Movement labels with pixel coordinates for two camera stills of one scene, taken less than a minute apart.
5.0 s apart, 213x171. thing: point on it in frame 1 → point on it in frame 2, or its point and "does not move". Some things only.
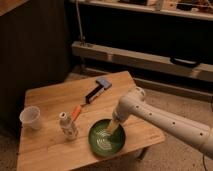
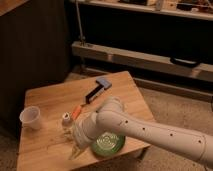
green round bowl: (106, 143) does not move
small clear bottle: (67, 126) does not move
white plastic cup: (30, 117) does not move
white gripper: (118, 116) → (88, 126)
